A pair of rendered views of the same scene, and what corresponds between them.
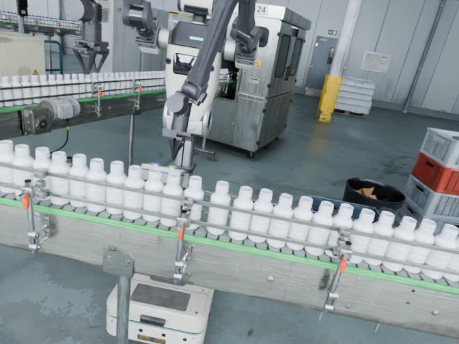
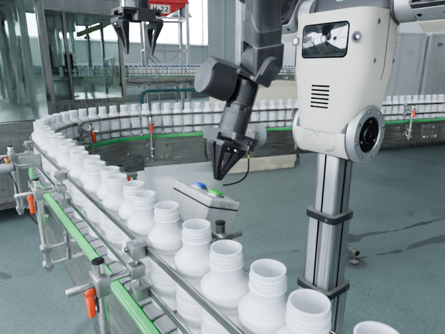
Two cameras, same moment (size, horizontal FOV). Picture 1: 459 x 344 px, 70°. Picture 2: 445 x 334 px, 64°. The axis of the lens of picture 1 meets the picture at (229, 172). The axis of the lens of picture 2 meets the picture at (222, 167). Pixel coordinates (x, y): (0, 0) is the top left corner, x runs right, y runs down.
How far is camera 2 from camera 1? 0.75 m
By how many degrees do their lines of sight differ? 48
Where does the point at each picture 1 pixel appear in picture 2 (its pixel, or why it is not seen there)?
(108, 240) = not seen: hidden behind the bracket
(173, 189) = (134, 219)
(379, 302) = not seen: outside the picture
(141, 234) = not seen: hidden behind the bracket
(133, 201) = (108, 230)
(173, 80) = (302, 70)
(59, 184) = (74, 191)
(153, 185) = (123, 207)
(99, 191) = (92, 207)
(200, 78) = (253, 30)
